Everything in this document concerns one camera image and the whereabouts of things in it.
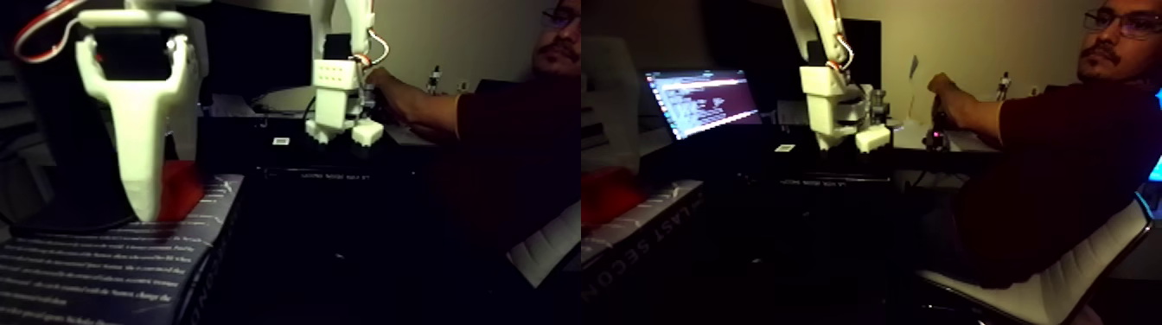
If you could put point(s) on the red cube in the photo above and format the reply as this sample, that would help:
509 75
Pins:
183 195

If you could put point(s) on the person's hand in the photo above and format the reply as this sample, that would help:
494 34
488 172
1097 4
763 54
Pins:
944 91

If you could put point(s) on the small white tag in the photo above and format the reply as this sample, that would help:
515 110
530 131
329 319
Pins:
281 141

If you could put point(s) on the black flat monitor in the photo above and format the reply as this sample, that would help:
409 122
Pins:
263 45

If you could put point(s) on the black book with white print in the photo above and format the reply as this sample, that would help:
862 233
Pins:
91 263

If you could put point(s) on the black box with white lettering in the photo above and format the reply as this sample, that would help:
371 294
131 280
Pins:
309 172

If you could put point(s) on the open laptop with lit screen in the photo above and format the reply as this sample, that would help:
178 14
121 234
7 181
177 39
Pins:
704 100

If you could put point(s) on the small figurine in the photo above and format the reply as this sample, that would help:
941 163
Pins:
1003 86

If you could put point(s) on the white office chair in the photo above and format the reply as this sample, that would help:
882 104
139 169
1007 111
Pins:
1044 299

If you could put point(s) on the person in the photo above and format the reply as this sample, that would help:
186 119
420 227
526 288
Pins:
1080 154

